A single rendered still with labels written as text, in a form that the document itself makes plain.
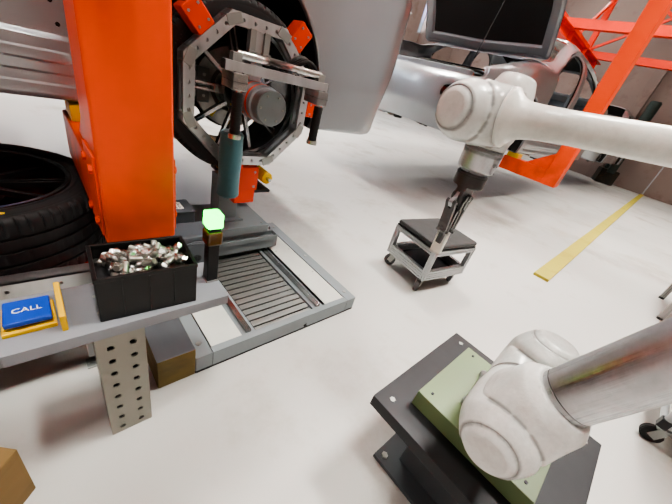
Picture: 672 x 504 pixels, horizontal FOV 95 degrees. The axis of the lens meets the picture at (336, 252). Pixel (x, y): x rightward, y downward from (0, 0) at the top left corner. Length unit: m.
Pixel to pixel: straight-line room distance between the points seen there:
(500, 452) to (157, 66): 1.01
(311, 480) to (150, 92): 1.10
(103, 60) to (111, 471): 0.99
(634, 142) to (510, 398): 0.48
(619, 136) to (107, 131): 0.95
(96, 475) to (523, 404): 1.04
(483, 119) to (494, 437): 0.56
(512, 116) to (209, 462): 1.13
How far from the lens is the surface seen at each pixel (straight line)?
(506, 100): 0.64
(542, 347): 0.87
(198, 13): 1.33
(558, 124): 0.65
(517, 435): 0.70
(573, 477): 1.17
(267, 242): 1.78
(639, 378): 0.66
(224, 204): 1.70
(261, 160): 1.52
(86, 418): 1.26
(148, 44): 0.85
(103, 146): 0.87
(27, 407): 1.34
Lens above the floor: 1.03
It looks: 29 degrees down
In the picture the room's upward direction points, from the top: 16 degrees clockwise
